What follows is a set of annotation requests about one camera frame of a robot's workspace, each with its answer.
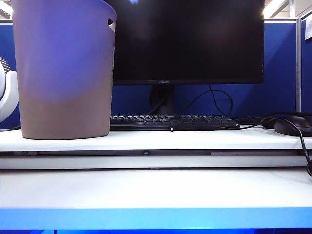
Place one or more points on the black computer mouse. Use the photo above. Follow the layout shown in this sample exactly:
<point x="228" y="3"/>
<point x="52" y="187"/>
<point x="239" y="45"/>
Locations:
<point x="295" y="125"/>

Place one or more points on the white desk fan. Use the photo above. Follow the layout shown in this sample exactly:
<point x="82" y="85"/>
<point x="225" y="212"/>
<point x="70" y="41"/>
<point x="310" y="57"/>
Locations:
<point x="9" y="92"/>

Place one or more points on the grey aluminium partition post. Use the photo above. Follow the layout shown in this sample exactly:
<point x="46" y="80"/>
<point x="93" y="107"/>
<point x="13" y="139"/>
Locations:
<point x="299" y="65"/>

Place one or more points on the grey metal table rail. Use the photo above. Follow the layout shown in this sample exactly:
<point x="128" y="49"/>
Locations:
<point x="97" y="153"/>

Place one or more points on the black computer keyboard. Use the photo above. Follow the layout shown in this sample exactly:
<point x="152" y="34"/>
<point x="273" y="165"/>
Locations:
<point x="146" y="122"/>

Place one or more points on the grey plastic waste bin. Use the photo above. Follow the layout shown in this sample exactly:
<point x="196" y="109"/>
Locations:
<point x="61" y="85"/>

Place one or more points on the white paper sign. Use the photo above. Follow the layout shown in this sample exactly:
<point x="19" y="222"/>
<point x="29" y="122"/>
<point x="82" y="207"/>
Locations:
<point x="308" y="30"/>

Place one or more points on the black monitor stand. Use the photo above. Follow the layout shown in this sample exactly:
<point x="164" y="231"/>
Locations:
<point x="163" y="97"/>

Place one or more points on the black ASUS monitor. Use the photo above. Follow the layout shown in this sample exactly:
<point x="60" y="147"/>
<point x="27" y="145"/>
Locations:
<point x="190" y="41"/>

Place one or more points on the white desk riser board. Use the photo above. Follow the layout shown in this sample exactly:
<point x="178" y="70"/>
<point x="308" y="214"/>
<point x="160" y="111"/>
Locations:
<point x="146" y="142"/>

